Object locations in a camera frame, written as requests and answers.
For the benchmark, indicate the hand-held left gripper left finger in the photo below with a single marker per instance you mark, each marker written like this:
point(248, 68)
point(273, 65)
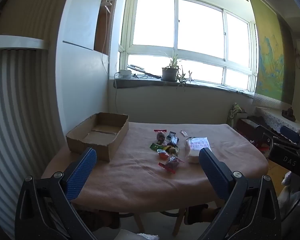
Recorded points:
point(80, 173)

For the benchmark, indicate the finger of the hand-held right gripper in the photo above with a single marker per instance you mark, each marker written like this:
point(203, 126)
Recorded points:
point(289, 133)
point(263, 134)

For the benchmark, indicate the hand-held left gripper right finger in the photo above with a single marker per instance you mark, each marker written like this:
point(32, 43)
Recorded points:
point(215, 172)

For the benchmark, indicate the dark snack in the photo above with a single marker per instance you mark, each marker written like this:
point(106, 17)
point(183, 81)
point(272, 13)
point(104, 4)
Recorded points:
point(160, 136)
point(171, 164)

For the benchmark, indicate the cardboard box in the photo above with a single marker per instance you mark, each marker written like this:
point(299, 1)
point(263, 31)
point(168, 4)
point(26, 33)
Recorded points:
point(115, 145)

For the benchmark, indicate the small pink packet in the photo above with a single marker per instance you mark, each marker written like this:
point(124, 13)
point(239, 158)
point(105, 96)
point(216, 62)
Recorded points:
point(183, 133)

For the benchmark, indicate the chocolate bar with blue label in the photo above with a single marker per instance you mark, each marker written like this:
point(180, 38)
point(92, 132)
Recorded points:
point(174, 141)

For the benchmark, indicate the yellow candy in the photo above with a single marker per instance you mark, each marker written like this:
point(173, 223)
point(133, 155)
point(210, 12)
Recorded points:
point(169, 148)

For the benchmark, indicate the red jelly cup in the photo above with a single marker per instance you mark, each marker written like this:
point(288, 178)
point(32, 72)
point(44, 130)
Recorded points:
point(163, 154)

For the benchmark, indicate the black patterned candy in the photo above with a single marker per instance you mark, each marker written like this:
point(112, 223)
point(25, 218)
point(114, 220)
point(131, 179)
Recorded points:
point(170, 135)

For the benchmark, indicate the green snack packet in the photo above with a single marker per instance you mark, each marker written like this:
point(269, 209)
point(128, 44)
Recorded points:
point(155, 146)

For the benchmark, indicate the dark low cabinet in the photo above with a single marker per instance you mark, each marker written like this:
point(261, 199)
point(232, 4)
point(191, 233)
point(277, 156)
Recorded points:
point(247, 132)

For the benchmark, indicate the white lace tablecloth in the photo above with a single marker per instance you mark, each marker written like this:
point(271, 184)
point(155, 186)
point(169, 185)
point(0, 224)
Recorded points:
point(272, 117)

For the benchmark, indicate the dark figurine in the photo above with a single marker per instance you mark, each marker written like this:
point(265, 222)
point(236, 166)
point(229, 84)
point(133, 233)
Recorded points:
point(289, 114)

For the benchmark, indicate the white cloth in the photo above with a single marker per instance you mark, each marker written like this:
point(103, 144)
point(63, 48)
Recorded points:
point(285, 190)

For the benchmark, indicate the green printed bag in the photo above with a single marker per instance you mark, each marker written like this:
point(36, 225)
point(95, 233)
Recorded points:
point(233, 113)

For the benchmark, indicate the wooden table leg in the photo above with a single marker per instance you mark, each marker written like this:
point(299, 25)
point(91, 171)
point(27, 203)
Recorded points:
point(139, 222)
point(179, 221)

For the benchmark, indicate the grey windowsill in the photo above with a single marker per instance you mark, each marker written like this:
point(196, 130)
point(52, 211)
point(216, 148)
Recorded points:
point(190, 86)

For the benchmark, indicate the white cabinet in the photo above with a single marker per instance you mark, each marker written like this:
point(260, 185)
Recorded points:
point(82, 85)

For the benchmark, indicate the small trailing plant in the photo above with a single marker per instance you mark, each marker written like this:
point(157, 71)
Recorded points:
point(182, 80)

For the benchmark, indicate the potted plant in grey pot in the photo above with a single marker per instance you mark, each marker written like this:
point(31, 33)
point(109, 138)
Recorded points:
point(169, 73)

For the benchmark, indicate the white power adapter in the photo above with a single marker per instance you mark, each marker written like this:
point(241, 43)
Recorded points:
point(125, 73)

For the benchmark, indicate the white framed window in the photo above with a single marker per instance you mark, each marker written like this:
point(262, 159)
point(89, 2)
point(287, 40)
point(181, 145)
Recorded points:
point(200, 25)

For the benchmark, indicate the landscape wall painting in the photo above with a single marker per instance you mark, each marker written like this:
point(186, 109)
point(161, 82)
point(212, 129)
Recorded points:
point(272, 62)

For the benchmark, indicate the white wall shelf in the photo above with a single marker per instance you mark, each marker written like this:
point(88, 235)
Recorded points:
point(17, 42)

